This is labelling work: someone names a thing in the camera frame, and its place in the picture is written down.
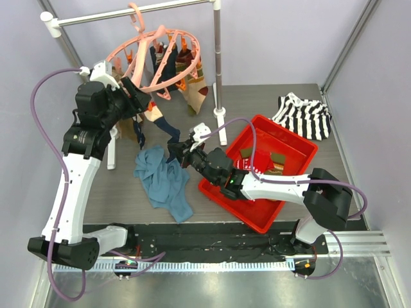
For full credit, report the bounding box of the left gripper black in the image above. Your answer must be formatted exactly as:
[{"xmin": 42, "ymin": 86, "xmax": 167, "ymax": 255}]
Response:
[{"xmin": 101, "ymin": 77, "xmax": 151, "ymax": 129}]

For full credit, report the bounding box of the navy blue sock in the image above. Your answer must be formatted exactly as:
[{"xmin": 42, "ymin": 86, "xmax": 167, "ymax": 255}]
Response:
[{"xmin": 150, "ymin": 42, "xmax": 178, "ymax": 83}]

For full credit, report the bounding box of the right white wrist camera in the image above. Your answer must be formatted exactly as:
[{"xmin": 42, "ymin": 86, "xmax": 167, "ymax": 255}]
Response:
[{"xmin": 189, "ymin": 123, "xmax": 211, "ymax": 151}]

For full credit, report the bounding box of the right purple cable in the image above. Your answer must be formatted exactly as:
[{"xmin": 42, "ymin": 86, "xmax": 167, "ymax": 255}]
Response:
[{"xmin": 198, "ymin": 117, "xmax": 369, "ymax": 280}]

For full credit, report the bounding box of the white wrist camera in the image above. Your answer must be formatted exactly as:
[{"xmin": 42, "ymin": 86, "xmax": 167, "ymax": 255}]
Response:
[
  {"xmin": 189, "ymin": 123, "xmax": 211, "ymax": 151},
  {"xmin": 79, "ymin": 60, "xmax": 120, "ymax": 90}
]

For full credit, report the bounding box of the blue cloth garment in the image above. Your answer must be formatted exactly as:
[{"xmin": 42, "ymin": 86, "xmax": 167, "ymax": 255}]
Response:
[{"xmin": 134, "ymin": 146, "xmax": 193, "ymax": 223}]

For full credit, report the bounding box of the red christmas sock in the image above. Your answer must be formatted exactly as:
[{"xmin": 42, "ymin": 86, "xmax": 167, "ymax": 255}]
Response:
[
  {"xmin": 253, "ymin": 150, "xmax": 274, "ymax": 173},
  {"xmin": 235, "ymin": 158, "xmax": 258, "ymax": 173}
]

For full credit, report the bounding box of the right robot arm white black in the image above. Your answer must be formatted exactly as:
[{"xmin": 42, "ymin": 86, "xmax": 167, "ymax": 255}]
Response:
[{"xmin": 168, "ymin": 140, "xmax": 353, "ymax": 253}]

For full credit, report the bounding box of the maroon striped sock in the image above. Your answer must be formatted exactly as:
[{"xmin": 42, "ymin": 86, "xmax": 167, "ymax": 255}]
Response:
[{"xmin": 175, "ymin": 49, "xmax": 209, "ymax": 115}]

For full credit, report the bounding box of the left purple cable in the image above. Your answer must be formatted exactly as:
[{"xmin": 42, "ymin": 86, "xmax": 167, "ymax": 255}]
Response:
[{"xmin": 30, "ymin": 66, "xmax": 91, "ymax": 302}]

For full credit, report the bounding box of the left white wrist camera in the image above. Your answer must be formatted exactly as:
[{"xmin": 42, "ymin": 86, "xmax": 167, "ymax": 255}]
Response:
[{"xmin": 79, "ymin": 60, "xmax": 120, "ymax": 90}]

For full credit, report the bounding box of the black white cuffed sock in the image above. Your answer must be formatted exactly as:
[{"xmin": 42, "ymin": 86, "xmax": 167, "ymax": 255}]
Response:
[
  {"xmin": 144, "ymin": 101, "xmax": 180, "ymax": 144},
  {"xmin": 132, "ymin": 117, "xmax": 146, "ymax": 150}
]

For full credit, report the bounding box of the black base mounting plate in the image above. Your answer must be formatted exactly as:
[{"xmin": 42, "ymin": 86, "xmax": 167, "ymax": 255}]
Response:
[{"xmin": 118, "ymin": 223, "xmax": 328, "ymax": 263}]

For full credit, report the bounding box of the white slotted cable duct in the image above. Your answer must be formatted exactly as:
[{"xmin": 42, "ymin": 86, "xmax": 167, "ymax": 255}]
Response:
[{"xmin": 53, "ymin": 260, "xmax": 296, "ymax": 273}]

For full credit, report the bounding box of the black white striped garment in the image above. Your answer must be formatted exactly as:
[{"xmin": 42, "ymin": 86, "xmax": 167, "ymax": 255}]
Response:
[{"xmin": 272, "ymin": 92, "xmax": 332, "ymax": 141}]

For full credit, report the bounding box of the pink round clip hanger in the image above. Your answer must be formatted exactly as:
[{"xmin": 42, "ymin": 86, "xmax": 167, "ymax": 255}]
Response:
[{"xmin": 107, "ymin": 3, "xmax": 204, "ymax": 99}]

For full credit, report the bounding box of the metal clothes rack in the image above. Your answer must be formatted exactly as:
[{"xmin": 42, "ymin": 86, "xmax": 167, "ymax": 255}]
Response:
[{"xmin": 37, "ymin": 0, "xmax": 227, "ymax": 170}]

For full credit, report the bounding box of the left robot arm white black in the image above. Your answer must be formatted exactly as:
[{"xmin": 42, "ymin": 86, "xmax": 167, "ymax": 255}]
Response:
[{"xmin": 28, "ymin": 77, "xmax": 150, "ymax": 270}]

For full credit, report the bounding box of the purple cable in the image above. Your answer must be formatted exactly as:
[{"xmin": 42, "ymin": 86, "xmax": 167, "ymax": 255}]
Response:
[
  {"xmin": 30, "ymin": 66, "xmax": 91, "ymax": 302},
  {"xmin": 198, "ymin": 117, "xmax": 369, "ymax": 280}
]

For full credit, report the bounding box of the red plastic tray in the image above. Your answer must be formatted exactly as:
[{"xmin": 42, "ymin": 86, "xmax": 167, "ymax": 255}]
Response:
[{"xmin": 198, "ymin": 115, "xmax": 318, "ymax": 234}]

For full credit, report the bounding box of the olive green orange-toe sock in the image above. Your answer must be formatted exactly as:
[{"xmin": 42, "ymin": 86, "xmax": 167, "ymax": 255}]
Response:
[{"xmin": 264, "ymin": 153, "xmax": 286, "ymax": 176}]

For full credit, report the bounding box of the brown sock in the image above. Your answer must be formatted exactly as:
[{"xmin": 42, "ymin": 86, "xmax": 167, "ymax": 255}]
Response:
[{"xmin": 118, "ymin": 118, "xmax": 137, "ymax": 142}]

